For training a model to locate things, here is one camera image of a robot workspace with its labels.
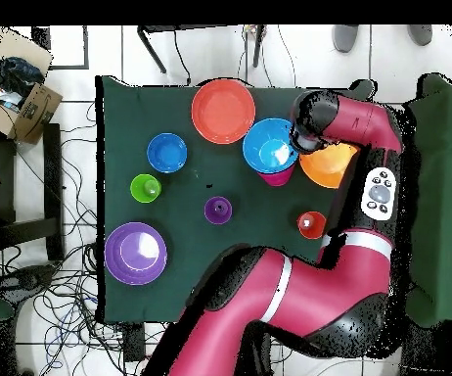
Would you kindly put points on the pink bowl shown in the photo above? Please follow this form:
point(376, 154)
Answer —
point(276, 179)

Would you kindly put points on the dark blue bowl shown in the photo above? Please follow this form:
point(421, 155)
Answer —
point(166, 152)

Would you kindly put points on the dark green table cloth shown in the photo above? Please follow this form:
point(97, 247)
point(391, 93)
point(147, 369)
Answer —
point(151, 109)

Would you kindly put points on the dark blue bag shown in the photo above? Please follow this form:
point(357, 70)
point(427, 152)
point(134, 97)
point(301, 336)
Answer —
point(18, 74)

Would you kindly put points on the orange bowl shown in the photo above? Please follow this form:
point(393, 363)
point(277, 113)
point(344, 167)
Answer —
point(223, 111)

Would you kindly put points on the orange cup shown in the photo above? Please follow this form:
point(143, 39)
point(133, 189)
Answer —
point(312, 227)

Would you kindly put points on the person's foot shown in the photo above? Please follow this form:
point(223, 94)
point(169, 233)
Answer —
point(420, 34)
point(345, 37)

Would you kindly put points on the printed cardboard box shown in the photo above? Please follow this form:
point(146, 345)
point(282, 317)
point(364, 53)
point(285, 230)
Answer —
point(34, 113)

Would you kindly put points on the purple bowl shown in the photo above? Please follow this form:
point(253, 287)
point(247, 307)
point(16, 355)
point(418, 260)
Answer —
point(132, 258)

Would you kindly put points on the large sky blue bowl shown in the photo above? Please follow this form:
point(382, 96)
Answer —
point(265, 145)

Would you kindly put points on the person's right foot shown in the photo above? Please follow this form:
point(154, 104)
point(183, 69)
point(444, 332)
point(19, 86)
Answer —
point(345, 37)

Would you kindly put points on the black wooden bench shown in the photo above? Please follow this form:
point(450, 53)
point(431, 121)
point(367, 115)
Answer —
point(52, 176)

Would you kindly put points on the black metal frame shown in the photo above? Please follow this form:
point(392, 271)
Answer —
point(179, 28)

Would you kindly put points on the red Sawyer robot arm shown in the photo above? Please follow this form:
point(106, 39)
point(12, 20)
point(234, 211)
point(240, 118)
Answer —
point(359, 117)

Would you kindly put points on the green cup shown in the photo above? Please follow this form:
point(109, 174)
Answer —
point(142, 188)

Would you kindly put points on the person's left foot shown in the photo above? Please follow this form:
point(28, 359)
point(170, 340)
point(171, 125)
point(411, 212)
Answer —
point(420, 34)

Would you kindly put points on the black pedestal leg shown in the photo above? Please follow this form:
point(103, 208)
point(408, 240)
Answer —
point(26, 280)

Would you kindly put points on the plain cardboard box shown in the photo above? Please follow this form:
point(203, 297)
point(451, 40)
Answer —
point(18, 47)

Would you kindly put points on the purple cup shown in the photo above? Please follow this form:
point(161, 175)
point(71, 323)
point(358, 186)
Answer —
point(218, 211)

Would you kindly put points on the yellow bowl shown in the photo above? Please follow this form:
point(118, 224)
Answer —
point(325, 168)

